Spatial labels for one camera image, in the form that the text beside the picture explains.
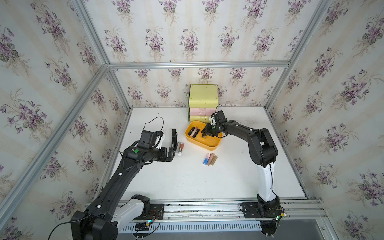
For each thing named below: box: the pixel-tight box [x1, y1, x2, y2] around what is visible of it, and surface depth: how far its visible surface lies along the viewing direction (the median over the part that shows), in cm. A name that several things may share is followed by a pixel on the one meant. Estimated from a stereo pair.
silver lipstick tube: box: [176, 141, 181, 154], surface depth 97 cm
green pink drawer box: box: [187, 84, 219, 123], surface depth 102 cm
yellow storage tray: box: [185, 121, 224, 151], surface depth 102 cm
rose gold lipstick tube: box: [207, 153, 215, 166], surface depth 92 cm
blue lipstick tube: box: [203, 152, 211, 166], surface depth 92 cm
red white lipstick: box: [180, 142, 185, 154], surface depth 98 cm
